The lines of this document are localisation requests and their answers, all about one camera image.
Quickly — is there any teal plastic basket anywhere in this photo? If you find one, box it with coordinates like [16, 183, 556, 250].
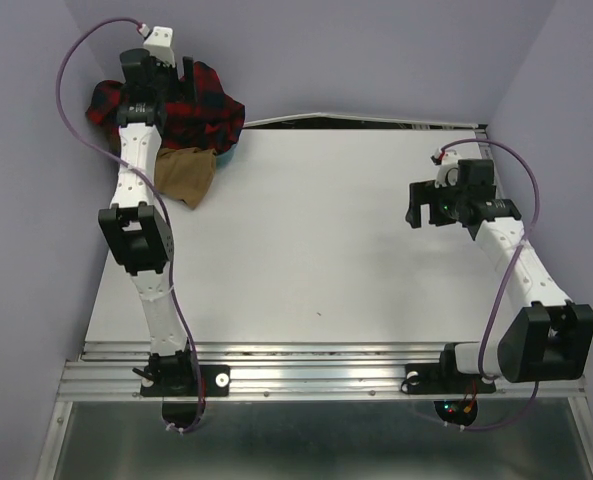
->
[216, 143, 238, 169]

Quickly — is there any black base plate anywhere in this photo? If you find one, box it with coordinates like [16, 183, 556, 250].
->
[139, 364, 231, 398]
[400, 363, 496, 396]

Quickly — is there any red plaid skirt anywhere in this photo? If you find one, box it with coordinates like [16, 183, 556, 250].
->
[86, 61, 245, 155]

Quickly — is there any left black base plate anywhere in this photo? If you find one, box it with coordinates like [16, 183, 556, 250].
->
[139, 364, 231, 398]

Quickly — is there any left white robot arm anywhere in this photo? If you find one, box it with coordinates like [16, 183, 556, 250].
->
[98, 48, 199, 397]

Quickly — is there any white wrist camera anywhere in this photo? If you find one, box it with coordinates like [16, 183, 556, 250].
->
[143, 26, 176, 67]
[431, 149, 462, 188]

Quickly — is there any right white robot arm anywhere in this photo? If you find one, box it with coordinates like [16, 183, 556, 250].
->
[405, 150, 593, 390]

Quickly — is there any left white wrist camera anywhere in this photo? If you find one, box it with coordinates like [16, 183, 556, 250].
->
[143, 26, 176, 67]

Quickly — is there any tan skirt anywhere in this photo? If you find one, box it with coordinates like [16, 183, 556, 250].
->
[154, 147, 217, 210]

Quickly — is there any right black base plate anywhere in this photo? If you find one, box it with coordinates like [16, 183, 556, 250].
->
[400, 363, 496, 396]

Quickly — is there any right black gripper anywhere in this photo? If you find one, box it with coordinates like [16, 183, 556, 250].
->
[404, 176, 468, 228]

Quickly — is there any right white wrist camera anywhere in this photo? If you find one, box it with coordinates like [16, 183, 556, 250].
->
[431, 149, 462, 188]

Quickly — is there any aluminium rail frame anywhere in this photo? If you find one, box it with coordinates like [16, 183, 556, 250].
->
[35, 117, 593, 480]

